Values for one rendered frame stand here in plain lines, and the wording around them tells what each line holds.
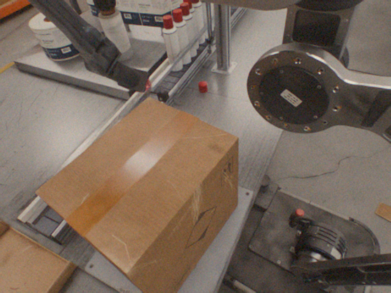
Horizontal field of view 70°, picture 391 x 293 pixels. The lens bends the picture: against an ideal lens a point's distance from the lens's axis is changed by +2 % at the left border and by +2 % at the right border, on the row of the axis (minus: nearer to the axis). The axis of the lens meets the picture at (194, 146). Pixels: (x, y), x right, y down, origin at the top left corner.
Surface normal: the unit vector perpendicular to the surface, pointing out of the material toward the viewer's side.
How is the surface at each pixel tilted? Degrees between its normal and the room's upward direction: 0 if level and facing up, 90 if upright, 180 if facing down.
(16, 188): 0
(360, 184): 0
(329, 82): 90
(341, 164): 0
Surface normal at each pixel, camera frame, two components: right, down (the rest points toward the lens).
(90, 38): 0.76, 0.26
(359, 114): -0.53, 0.69
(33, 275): -0.11, -0.64
